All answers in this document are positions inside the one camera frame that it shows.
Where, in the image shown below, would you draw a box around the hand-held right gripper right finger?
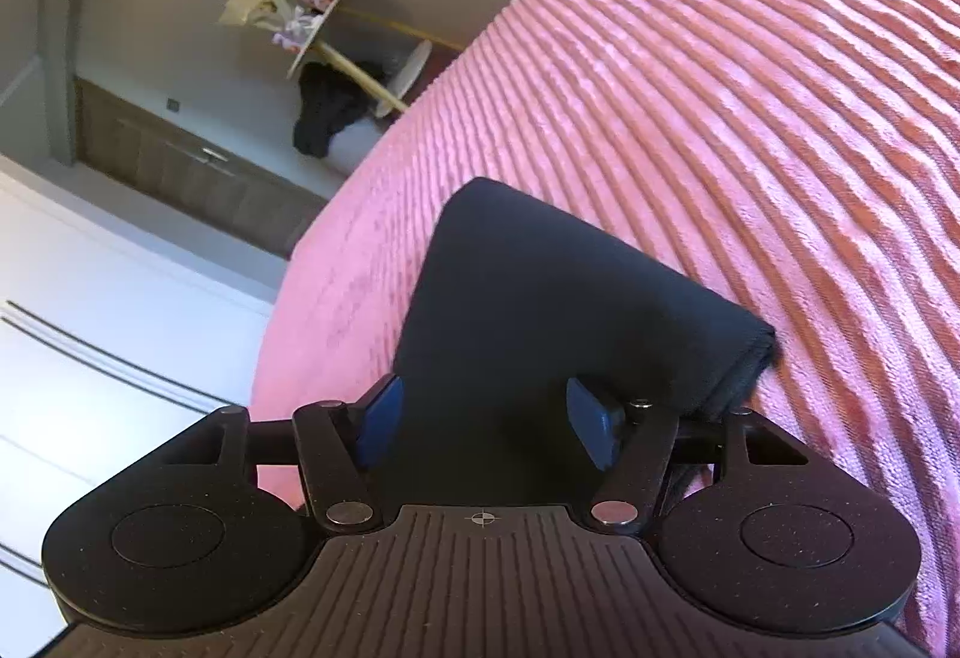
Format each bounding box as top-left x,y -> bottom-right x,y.
566,377 -> 815,533

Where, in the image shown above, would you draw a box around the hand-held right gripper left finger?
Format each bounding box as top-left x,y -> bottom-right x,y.
150,373 -> 410,537

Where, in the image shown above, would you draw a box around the black pants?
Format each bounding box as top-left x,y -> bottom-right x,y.
394,176 -> 782,507

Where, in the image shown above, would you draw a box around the white bin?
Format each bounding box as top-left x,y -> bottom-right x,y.
326,116 -> 389,181

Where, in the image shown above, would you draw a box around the white wardrobe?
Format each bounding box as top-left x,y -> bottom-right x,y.
0,169 -> 277,603

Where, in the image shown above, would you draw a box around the wood panelled door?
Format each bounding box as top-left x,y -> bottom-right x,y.
73,74 -> 332,260

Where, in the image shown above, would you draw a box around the dark cloth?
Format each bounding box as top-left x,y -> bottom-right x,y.
292,62 -> 389,161

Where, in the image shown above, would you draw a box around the wooden side table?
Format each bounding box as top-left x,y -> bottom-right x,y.
285,0 -> 470,121

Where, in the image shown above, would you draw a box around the pink striped blanket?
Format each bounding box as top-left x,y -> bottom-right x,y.
251,0 -> 960,658

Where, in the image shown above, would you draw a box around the small toy figurines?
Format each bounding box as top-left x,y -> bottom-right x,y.
271,0 -> 336,56

